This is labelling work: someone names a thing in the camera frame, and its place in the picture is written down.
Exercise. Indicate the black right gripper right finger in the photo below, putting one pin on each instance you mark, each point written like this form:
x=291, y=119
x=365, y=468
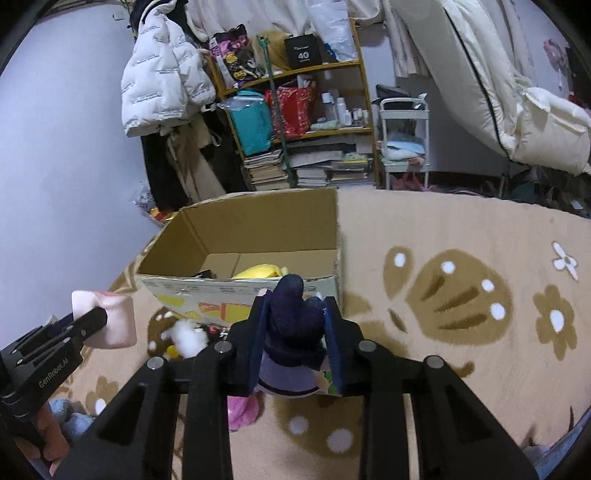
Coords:
x=457, y=437

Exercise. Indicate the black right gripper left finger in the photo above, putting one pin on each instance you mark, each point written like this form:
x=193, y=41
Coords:
x=133, y=437

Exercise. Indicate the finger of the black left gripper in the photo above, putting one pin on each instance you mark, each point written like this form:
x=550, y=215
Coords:
x=39, y=337
x=79, y=331

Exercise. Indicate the pink white flower plush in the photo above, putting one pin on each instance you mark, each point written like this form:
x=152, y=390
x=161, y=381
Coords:
x=244, y=411

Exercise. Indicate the white fluffy penguin plush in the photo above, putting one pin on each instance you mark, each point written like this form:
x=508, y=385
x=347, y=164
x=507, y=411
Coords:
x=175, y=339

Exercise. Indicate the dark navy plush toy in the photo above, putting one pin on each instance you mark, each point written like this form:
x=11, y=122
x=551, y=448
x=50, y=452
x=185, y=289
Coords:
x=293, y=352

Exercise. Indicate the yellow banana plush pouch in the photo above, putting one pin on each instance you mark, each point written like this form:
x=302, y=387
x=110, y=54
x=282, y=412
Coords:
x=261, y=271

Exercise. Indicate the black Face tissue pack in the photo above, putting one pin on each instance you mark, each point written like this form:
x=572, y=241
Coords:
x=206, y=274

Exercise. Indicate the person's left hand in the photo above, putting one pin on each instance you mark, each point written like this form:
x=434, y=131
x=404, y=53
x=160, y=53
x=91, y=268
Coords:
x=54, y=445

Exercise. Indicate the bag of toys on floor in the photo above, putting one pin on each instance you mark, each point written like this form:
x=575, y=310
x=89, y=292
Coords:
x=142, y=199

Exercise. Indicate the cardboard box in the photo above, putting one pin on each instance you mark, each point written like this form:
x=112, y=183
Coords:
x=295, y=228

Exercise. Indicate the beige patterned carpet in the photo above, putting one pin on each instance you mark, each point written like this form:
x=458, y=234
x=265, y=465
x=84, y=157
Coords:
x=500, y=290

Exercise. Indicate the beige trench coat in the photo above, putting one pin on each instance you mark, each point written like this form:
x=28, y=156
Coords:
x=195, y=175

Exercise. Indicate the stack of books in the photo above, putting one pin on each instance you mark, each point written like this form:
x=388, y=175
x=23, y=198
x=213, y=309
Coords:
x=267, y=171

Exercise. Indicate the green pole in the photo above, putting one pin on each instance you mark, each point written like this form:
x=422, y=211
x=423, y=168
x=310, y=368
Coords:
x=278, y=117

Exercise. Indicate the white puffer jacket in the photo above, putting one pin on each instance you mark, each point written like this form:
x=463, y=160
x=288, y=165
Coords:
x=164, y=82

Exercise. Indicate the teal shopping bag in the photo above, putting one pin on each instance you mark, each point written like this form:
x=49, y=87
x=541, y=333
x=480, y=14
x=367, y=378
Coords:
x=251, y=117

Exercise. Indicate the wooden bookshelf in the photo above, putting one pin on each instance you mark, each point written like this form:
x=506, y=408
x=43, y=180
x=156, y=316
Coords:
x=340, y=149

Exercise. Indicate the red gift bag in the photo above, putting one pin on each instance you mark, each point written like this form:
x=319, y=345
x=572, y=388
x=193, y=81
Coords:
x=296, y=106

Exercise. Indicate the white rolling cart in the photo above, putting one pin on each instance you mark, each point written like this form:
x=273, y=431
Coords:
x=405, y=144

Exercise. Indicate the colourful cartoon bag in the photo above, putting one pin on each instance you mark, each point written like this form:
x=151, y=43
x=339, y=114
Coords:
x=234, y=56

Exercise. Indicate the floral curtain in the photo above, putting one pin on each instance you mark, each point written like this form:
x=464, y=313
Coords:
x=209, y=17

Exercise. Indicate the blonde wig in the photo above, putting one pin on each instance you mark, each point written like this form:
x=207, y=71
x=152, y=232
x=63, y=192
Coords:
x=276, y=48

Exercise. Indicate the black box with 40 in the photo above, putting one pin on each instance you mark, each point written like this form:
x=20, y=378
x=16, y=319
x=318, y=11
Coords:
x=303, y=51

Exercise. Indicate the cream folded mattress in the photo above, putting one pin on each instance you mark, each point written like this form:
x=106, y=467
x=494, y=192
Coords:
x=488, y=96

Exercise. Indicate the white plastic bag on shelf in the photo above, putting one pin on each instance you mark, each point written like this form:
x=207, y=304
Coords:
x=331, y=22

